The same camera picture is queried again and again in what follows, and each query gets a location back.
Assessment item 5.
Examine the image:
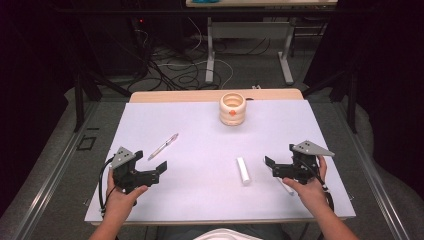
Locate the white table mat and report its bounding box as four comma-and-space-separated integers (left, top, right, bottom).
84, 99, 357, 224

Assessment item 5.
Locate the bundle of black floor cables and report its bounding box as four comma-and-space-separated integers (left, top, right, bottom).
131, 29, 273, 92

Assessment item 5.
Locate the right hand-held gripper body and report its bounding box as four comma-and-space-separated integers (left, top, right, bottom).
273, 140, 336, 185

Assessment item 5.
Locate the person's left hand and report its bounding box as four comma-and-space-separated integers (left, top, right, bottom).
105, 168, 149, 222

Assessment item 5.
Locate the black power strip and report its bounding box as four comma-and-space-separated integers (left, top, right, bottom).
130, 17, 149, 73

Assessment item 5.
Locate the person's white shirt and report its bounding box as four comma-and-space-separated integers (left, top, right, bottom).
192, 227, 265, 240

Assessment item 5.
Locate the white metal frame desk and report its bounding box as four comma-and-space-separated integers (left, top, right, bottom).
185, 0, 339, 86

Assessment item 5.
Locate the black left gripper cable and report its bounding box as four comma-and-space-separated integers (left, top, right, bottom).
98, 156, 117, 218

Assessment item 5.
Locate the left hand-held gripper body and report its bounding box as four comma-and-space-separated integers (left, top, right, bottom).
110, 146, 160, 195

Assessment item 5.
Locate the person's right hand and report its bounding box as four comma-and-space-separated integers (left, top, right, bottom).
282, 155, 330, 215

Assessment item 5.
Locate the transparent pen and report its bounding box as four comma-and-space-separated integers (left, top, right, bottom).
147, 132, 180, 161

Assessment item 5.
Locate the black metal stand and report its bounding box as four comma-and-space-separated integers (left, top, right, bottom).
301, 64, 360, 134
73, 64, 132, 133

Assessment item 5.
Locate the white floor cable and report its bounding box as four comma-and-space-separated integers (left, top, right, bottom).
155, 16, 235, 90

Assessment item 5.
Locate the white cylindrical tube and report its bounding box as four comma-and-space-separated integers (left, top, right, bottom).
236, 156, 252, 186

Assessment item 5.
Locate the cream ribbed pen holder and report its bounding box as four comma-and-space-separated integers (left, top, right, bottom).
218, 92, 248, 127

